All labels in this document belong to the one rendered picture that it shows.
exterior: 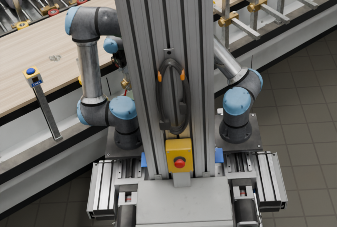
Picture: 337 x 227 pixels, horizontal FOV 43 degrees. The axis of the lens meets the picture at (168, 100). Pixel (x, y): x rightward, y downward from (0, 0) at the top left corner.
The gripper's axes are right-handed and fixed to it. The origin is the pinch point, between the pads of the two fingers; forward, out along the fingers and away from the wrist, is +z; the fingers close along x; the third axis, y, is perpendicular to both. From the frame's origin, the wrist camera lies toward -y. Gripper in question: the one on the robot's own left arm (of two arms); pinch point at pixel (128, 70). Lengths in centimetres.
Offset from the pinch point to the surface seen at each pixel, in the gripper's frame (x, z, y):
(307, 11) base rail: 48, 31, -145
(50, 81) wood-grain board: -44, 11, 23
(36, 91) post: -23, -9, 45
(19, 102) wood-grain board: -46, 11, 45
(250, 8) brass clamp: 27, 5, -94
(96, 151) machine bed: -35, 82, 14
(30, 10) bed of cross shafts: -143, 29, -41
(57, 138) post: -23, 28, 44
